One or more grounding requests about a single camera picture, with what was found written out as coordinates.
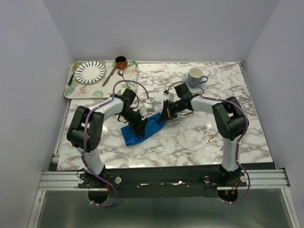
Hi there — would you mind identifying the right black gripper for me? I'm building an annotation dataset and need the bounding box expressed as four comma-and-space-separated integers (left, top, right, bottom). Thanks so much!
158, 99, 184, 123

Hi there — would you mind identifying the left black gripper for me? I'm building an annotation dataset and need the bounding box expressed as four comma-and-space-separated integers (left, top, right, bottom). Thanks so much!
119, 108, 149, 138

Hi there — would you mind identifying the blue satin napkin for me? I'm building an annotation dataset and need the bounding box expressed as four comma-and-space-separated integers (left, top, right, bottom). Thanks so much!
121, 112, 166, 147

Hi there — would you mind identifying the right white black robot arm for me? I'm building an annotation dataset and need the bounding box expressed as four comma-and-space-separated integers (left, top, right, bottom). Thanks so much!
158, 82, 249, 186

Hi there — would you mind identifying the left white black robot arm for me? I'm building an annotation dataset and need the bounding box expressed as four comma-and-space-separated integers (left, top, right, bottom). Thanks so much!
67, 89, 148, 188

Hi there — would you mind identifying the grey blue saucer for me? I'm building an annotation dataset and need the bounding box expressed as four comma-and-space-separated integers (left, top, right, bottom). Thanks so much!
182, 77, 208, 94

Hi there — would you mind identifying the grey blue mug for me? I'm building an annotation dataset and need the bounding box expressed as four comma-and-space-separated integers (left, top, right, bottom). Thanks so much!
187, 67, 209, 87

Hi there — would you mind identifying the silver spoon on tray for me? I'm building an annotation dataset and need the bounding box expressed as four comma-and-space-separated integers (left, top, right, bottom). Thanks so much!
117, 69, 131, 89

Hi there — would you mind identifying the brown ceramic pot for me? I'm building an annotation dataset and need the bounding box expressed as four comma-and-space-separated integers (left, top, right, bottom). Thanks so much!
115, 56, 128, 70

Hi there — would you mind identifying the floral serving tray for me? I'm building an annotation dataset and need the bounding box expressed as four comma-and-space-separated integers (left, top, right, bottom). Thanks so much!
64, 60, 138, 99

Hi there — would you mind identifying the striped white blue plate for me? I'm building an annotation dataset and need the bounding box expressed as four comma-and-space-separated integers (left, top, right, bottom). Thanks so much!
74, 60, 106, 85

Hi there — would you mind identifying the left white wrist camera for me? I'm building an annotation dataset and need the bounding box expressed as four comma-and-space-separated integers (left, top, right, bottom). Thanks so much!
139, 100, 155, 116

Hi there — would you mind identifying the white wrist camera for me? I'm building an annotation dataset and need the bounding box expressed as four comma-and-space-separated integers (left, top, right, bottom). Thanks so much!
139, 100, 155, 116
163, 90, 174, 102

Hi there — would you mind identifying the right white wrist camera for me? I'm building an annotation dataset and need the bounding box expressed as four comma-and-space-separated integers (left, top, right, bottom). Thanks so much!
163, 90, 174, 102

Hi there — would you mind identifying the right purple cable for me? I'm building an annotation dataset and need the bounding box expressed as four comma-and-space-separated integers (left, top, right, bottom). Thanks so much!
163, 81, 251, 205

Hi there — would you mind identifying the wooden handled knife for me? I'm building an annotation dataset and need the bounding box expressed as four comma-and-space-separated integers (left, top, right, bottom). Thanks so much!
102, 65, 117, 87

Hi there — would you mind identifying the dark green handled utensil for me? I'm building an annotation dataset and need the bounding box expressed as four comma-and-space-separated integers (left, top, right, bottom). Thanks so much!
67, 70, 74, 86

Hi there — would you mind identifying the aluminium frame rail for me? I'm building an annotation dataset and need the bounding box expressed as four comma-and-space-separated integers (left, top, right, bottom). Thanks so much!
38, 167, 290, 191

